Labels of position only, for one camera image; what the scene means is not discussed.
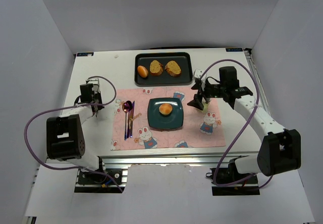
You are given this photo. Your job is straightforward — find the round bun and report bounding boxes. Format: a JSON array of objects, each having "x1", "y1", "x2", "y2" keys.
[
  {"x1": 137, "y1": 66, "x2": 149, "y2": 78},
  {"x1": 159, "y1": 103, "x2": 173, "y2": 116}
]

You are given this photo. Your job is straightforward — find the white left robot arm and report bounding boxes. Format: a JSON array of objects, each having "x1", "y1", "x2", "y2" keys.
[{"x1": 46, "y1": 78, "x2": 105, "y2": 173}]

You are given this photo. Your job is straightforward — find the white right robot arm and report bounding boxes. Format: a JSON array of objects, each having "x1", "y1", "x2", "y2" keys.
[{"x1": 188, "y1": 66, "x2": 301, "y2": 181}]

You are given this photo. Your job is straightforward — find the bread slice right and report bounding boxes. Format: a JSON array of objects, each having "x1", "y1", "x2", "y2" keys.
[{"x1": 165, "y1": 61, "x2": 182, "y2": 77}]

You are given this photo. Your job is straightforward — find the bread slice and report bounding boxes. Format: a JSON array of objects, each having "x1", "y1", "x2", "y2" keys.
[
  {"x1": 149, "y1": 60, "x2": 163, "y2": 76},
  {"x1": 165, "y1": 61, "x2": 182, "y2": 77}
]

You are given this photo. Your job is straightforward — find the bread slice left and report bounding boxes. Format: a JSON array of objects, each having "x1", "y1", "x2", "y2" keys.
[{"x1": 149, "y1": 60, "x2": 163, "y2": 76}]

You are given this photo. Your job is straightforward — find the light green mug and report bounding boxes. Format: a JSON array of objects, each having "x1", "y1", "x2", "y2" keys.
[{"x1": 196, "y1": 99, "x2": 210, "y2": 111}]

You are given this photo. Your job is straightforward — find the iridescent spoon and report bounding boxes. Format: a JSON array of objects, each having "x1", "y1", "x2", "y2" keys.
[{"x1": 122, "y1": 100, "x2": 133, "y2": 140}]

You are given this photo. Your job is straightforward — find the iridescent knife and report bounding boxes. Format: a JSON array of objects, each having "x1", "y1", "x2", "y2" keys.
[{"x1": 127, "y1": 101, "x2": 135, "y2": 138}]

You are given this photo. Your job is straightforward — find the black baking tray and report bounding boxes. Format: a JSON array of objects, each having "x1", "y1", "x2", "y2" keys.
[{"x1": 134, "y1": 52, "x2": 193, "y2": 87}]

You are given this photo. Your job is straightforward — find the dark teal square plate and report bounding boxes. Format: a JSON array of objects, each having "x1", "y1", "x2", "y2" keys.
[{"x1": 147, "y1": 97, "x2": 184, "y2": 130}]

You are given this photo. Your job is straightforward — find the pink bunny placemat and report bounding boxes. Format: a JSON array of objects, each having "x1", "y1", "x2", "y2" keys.
[{"x1": 111, "y1": 87, "x2": 226, "y2": 150}]

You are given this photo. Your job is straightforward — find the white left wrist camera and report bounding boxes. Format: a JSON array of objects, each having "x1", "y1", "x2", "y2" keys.
[{"x1": 86, "y1": 77, "x2": 100, "y2": 92}]

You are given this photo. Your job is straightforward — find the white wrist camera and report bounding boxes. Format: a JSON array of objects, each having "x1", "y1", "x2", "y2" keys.
[
  {"x1": 193, "y1": 69, "x2": 207, "y2": 83},
  {"x1": 86, "y1": 77, "x2": 100, "y2": 92}
]

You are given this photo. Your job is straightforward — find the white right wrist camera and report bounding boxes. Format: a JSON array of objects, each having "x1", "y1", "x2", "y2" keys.
[{"x1": 193, "y1": 69, "x2": 207, "y2": 83}]

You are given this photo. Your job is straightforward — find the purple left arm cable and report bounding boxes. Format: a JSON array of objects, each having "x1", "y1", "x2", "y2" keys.
[{"x1": 24, "y1": 76, "x2": 124, "y2": 193}]

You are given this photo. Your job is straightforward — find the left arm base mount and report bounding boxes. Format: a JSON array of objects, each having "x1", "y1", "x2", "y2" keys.
[{"x1": 74, "y1": 169, "x2": 128, "y2": 194}]

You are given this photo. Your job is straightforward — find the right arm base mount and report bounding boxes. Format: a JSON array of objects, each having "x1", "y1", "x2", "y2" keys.
[{"x1": 205, "y1": 167, "x2": 260, "y2": 196}]

